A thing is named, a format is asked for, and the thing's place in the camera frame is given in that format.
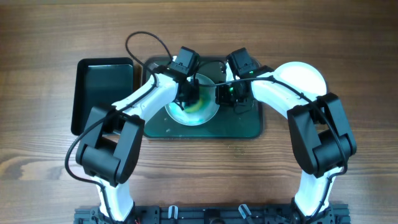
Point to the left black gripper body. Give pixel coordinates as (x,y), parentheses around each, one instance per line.
(188,96)

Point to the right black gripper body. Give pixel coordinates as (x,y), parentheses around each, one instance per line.
(226,96)

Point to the green yellow sponge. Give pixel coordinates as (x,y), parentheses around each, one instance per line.
(192,108)

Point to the light blue plate top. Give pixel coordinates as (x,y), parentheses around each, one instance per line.
(208,111)

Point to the white plate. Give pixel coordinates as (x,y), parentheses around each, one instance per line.
(303,77)

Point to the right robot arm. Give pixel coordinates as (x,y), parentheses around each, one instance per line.
(321,137)

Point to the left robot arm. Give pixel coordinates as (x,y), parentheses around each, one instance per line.
(109,146)

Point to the dark green serving tray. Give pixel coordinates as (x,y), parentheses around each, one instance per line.
(245,121)

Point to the black rectangular water bin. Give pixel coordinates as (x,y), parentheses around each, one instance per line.
(100,80)

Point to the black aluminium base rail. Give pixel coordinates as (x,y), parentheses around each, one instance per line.
(274,213)

